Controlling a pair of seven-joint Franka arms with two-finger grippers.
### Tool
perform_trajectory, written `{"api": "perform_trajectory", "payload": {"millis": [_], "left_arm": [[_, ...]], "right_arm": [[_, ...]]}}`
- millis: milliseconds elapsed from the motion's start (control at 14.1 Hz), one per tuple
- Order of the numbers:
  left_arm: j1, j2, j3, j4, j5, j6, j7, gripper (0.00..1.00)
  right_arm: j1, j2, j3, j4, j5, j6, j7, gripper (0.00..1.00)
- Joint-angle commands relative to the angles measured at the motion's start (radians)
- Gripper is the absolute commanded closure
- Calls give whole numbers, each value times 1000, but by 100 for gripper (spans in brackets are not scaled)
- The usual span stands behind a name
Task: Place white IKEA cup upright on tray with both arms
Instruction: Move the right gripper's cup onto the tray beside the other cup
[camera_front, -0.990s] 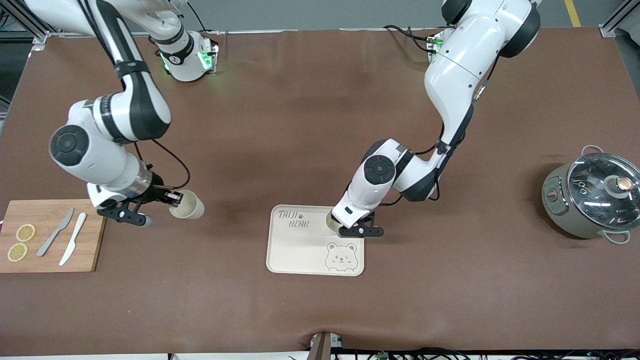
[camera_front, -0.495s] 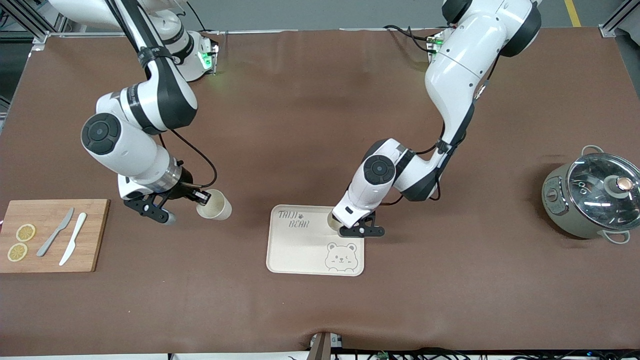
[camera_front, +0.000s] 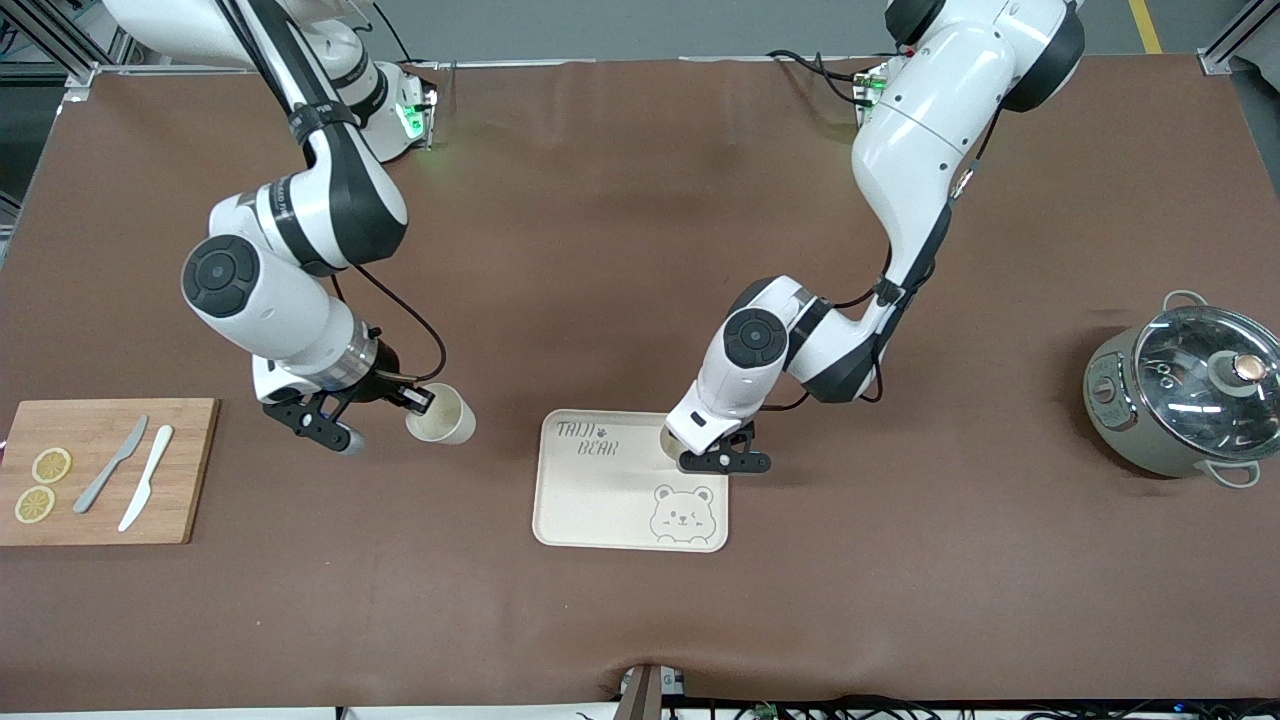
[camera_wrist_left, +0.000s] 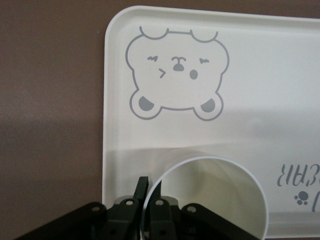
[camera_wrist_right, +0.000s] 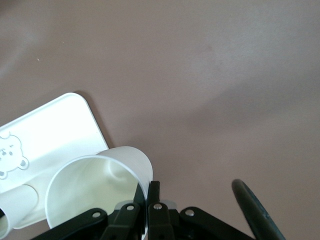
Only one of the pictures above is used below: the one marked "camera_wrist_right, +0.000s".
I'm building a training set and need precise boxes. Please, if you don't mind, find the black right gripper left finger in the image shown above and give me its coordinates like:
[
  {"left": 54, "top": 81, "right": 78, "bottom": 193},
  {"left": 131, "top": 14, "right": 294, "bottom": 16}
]
[{"left": 32, "top": 186, "right": 146, "bottom": 240}]

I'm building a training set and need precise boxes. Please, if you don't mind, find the brown table mat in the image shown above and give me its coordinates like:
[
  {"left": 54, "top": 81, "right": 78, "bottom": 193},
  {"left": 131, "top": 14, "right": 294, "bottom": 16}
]
[{"left": 0, "top": 0, "right": 320, "bottom": 240}]

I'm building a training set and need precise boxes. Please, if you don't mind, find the white paper cup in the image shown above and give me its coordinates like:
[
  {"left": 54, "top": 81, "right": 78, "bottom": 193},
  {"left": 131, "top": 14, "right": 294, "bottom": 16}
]
[{"left": 45, "top": 145, "right": 154, "bottom": 236}]

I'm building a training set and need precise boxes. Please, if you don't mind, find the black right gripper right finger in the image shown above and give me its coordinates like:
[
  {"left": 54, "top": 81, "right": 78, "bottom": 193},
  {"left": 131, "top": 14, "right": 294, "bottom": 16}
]
[{"left": 148, "top": 180, "right": 254, "bottom": 240}]

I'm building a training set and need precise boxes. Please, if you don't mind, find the cream tray with bear print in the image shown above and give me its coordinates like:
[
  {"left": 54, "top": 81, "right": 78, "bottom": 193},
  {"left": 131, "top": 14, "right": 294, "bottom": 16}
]
[{"left": 0, "top": 92, "right": 110, "bottom": 230}]

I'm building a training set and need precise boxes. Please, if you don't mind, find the white plastic cup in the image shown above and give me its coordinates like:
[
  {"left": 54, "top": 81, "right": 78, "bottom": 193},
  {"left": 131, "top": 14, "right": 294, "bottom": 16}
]
[{"left": 0, "top": 183, "right": 39, "bottom": 240}]

